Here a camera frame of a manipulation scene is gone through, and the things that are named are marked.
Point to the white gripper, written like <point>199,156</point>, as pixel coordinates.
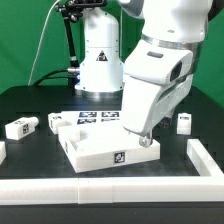
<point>145,104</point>

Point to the white square table top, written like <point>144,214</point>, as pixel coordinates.
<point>90,147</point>

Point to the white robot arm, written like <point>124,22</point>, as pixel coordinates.
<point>158,73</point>

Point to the white obstacle fence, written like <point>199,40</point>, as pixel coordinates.
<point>207,186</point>

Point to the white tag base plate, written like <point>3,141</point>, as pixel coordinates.
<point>85,117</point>

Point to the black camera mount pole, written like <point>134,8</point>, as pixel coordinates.
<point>72,11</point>

